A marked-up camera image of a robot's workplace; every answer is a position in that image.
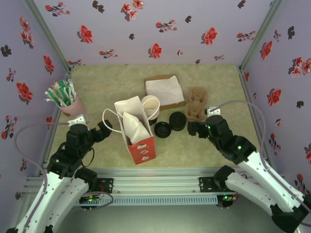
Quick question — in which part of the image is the aluminium side rail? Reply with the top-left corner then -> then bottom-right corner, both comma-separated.
38,67 -> 75,175
239,67 -> 273,170

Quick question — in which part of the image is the white and red paper bag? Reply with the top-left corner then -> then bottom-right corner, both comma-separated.
102,96 -> 160,166

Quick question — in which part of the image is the brown pulp cup carrier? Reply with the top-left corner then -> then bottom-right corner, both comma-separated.
185,87 -> 209,122

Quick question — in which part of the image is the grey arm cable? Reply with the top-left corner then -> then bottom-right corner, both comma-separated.
15,122 -> 114,230
212,100 -> 311,226

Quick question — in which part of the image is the pink straw holder cup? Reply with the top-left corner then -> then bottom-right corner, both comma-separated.
59,98 -> 86,117

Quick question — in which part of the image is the black plastic cup lid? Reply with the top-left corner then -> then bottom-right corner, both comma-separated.
154,121 -> 173,139
170,123 -> 187,132
169,111 -> 188,128

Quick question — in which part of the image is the grey slotted cable duct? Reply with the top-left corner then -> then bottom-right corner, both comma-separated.
72,196 -> 218,206

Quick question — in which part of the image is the grey metal panel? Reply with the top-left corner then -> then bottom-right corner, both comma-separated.
48,205 -> 296,233

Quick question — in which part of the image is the grey left arm cable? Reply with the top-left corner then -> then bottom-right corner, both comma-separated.
15,122 -> 114,230

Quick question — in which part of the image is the black controller board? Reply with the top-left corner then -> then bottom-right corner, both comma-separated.
79,194 -> 103,210
217,194 -> 240,209

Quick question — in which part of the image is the brown cardboard napkin tray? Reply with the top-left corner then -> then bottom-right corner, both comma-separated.
144,74 -> 186,112

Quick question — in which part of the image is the grey right arm cable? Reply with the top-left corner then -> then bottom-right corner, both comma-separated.
212,100 -> 311,226

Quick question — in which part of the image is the aluminium corner post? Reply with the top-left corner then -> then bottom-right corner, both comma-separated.
239,0 -> 285,72
23,0 -> 75,73

